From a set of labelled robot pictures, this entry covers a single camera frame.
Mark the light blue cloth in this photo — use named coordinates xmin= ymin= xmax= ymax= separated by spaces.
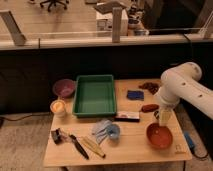
xmin=92 ymin=119 xmax=112 ymax=144

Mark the green plastic tray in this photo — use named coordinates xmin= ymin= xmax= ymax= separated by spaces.
xmin=73 ymin=75 xmax=117 ymax=118

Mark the blue measuring cup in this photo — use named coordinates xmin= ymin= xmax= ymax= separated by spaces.
xmin=106 ymin=124 xmax=120 ymax=140

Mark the yellow wooden utensil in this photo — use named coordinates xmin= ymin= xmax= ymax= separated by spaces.
xmin=82 ymin=137 xmax=106 ymax=158

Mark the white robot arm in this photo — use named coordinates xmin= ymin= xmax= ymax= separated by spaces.
xmin=154 ymin=62 xmax=213 ymax=126

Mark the blue device on floor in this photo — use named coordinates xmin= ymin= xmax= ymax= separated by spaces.
xmin=184 ymin=132 xmax=195 ymax=149

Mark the small metal cup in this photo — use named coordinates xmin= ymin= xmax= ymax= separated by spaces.
xmin=154 ymin=111 xmax=159 ymax=120

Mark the purple bowl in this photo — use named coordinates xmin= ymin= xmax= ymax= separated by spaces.
xmin=52 ymin=79 xmax=75 ymax=98

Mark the black office chair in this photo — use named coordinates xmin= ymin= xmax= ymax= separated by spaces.
xmin=39 ymin=0 xmax=69 ymax=12

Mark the white cardboard box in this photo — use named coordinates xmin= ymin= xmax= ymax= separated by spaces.
xmin=96 ymin=10 xmax=128 ymax=36

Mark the orange bowl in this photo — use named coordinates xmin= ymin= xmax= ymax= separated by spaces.
xmin=146 ymin=123 xmax=173 ymax=149

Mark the small dark clip toy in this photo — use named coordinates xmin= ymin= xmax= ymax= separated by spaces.
xmin=51 ymin=129 xmax=62 ymax=144

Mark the yellow cup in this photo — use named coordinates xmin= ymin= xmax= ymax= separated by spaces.
xmin=50 ymin=100 xmax=66 ymax=117

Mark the brown sausage toy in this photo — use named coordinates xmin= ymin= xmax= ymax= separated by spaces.
xmin=141 ymin=104 xmax=159 ymax=113

